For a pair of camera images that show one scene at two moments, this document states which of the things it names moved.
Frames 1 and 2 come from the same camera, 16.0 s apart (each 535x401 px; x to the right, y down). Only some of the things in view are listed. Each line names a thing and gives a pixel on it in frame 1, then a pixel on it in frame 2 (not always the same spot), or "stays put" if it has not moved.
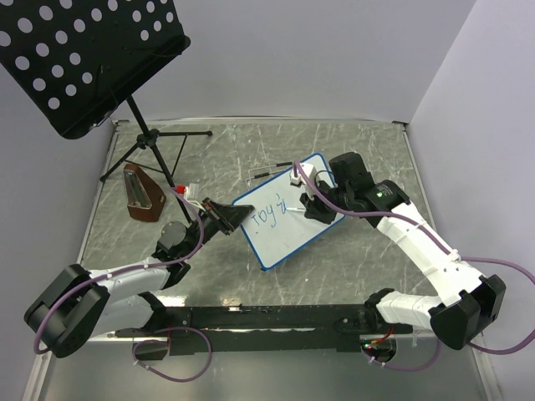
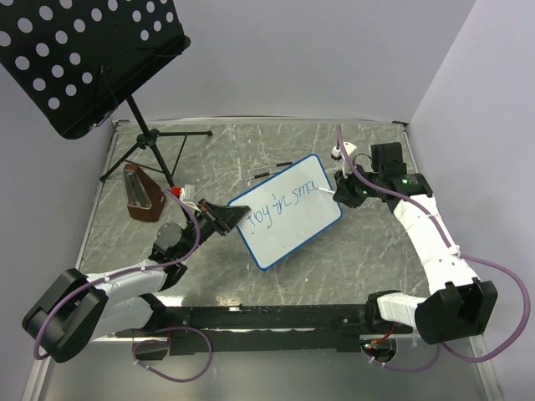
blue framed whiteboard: (277, 225) stays put
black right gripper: (313, 210) → (343, 193)
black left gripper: (226, 218) stays put
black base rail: (266, 329) stays put
